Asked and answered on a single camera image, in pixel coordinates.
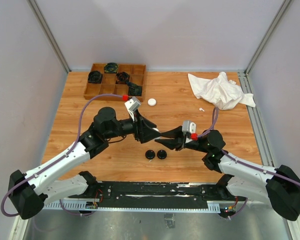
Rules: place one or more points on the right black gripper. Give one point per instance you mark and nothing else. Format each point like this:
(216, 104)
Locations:
(178, 141)

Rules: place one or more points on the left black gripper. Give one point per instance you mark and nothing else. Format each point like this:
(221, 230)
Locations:
(142, 129)

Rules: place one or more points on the black earbud charging case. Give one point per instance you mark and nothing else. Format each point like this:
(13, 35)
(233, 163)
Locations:
(162, 154)

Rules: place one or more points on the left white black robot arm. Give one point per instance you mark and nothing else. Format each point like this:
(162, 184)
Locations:
(30, 191)

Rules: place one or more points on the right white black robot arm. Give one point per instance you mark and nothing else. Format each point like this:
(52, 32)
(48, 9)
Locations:
(278, 187)

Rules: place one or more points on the dark rolled fabric bottom right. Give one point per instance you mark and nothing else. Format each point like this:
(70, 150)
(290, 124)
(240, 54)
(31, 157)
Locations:
(134, 89)

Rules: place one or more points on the dark rolled fabric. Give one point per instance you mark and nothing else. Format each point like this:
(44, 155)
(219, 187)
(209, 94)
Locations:
(111, 68)
(134, 89)
(122, 78)
(95, 77)

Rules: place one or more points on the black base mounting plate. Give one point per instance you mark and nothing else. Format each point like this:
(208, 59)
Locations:
(111, 189)

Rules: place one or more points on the dark rolled fabric middle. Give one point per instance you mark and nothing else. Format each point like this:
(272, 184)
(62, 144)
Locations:
(122, 78)

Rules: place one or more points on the white crumpled cloth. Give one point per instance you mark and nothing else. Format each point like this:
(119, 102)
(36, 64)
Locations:
(220, 91)

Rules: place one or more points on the wooden compartment tray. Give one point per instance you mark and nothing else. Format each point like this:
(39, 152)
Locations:
(138, 75)

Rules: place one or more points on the dark rolled fabric top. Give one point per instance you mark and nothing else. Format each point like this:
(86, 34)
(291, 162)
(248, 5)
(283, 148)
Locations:
(111, 68)

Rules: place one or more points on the dark rolled fabric far left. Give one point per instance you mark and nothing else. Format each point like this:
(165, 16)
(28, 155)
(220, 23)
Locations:
(95, 77)

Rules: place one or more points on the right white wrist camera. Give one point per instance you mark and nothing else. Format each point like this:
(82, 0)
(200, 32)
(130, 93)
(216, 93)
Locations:
(188, 128)

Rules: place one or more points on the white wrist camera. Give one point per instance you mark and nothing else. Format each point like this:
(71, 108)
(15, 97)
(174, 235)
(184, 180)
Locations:
(188, 128)
(132, 105)

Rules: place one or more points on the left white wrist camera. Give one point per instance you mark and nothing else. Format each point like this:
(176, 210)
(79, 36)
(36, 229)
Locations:
(132, 105)

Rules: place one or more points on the white slotted cable duct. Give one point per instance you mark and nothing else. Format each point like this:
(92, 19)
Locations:
(143, 204)

